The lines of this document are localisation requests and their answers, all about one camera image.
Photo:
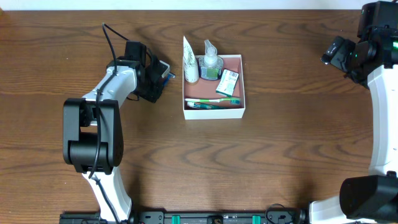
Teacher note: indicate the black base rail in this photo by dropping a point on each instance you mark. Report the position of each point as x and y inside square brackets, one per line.
[273, 215]

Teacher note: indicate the white Pantene tube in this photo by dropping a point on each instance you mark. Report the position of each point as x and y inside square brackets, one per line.
[190, 64]

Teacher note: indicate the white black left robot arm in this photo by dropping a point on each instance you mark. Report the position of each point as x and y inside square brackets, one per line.
[93, 140]

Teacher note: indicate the green Colgate toothbrush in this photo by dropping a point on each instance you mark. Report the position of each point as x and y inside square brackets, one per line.
[232, 100]

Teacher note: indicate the blue disposable razor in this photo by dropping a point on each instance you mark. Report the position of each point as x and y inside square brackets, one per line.
[169, 76]

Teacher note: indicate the teal Colgate toothpaste tube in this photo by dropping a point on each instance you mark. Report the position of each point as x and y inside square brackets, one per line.
[203, 106]

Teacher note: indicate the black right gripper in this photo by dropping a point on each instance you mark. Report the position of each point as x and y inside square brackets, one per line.
[337, 50]

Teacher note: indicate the clear soap pump bottle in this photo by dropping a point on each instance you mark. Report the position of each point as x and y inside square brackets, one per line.
[210, 64]

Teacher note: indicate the green white soap packet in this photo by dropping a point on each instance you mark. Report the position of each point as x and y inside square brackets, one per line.
[227, 83]

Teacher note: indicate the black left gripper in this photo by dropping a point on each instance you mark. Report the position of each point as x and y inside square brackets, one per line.
[152, 86]

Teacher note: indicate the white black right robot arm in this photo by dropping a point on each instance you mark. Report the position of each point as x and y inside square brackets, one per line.
[372, 63]

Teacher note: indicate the white box pink interior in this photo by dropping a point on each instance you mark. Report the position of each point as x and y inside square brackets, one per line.
[205, 89]

